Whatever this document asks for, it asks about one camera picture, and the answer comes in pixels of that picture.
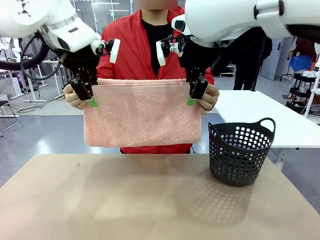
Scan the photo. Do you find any thick black arm hose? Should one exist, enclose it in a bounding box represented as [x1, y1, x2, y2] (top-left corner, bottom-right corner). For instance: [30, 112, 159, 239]
[0, 31, 51, 72]
[210, 32, 266, 77]

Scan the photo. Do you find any thick black right arm hose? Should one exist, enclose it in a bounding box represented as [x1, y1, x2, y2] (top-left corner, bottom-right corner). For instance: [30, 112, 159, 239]
[210, 32, 266, 77]

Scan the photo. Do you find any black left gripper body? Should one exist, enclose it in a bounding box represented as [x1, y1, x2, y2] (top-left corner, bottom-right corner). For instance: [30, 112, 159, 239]
[59, 47, 101, 86]

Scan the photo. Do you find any person in red jacket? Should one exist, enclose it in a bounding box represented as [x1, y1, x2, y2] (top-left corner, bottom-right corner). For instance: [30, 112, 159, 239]
[96, 0, 216, 155]

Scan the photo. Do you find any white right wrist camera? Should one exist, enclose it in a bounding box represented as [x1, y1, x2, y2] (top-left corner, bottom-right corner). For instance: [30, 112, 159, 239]
[155, 40, 167, 67]

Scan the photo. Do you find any white stand frame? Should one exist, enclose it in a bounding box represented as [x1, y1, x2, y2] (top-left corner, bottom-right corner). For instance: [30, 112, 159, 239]
[303, 74, 320, 118]

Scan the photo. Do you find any black utility cart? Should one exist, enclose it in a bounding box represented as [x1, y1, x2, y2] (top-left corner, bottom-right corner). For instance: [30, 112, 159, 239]
[289, 71, 320, 112]

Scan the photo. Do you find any black perforated laundry basket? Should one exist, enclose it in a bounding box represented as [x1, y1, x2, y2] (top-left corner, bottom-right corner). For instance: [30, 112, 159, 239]
[208, 117, 277, 188]

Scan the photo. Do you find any grey door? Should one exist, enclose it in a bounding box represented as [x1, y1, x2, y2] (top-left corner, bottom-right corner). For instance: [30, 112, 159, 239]
[266, 37, 285, 81]

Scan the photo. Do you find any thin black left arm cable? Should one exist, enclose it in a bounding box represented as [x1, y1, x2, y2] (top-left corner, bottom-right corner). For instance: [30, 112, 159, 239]
[19, 33, 63, 81]

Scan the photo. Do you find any large white table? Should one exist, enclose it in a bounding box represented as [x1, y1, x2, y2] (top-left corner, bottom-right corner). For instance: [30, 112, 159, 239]
[211, 89, 320, 171]

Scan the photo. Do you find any person in dark clothes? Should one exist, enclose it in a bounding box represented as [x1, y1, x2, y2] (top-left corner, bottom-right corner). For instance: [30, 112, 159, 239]
[233, 37, 273, 91]

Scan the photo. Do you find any person's left hand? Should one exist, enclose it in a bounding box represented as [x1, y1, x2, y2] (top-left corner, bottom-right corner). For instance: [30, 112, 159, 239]
[197, 83, 220, 115]

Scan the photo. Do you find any pink herringbone towel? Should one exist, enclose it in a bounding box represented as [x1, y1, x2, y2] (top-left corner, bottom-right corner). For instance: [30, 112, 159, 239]
[83, 77, 203, 148]

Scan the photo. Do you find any person's right hand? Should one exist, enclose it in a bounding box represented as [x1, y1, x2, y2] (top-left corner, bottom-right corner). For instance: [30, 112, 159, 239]
[63, 84, 87, 111]

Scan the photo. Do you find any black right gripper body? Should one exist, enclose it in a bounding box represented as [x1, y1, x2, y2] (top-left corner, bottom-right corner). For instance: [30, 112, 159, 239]
[178, 37, 218, 76]

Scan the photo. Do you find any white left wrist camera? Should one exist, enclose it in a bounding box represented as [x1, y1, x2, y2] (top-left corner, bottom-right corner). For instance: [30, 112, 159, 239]
[109, 38, 121, 64]

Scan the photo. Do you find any thick black left arm hose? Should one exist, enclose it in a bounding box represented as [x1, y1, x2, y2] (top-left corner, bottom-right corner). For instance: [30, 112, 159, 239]
[0, 31, 51, 72]

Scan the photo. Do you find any person's left forearm red sleeve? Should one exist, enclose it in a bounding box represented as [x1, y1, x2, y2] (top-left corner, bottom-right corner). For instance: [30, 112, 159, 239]
[203, 73, 216, 86]

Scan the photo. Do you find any wooden shoe rack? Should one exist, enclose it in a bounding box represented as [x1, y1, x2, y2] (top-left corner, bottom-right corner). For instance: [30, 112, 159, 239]
[219, 63, 238, 78]

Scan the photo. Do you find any blue bag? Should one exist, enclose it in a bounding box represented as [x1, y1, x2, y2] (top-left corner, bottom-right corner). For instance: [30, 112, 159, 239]
[288, 54, 315, 71]

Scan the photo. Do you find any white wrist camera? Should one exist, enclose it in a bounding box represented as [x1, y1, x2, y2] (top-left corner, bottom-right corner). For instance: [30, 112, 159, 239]
[109, 38, 121, 64]
[155, 40, 167, 67]

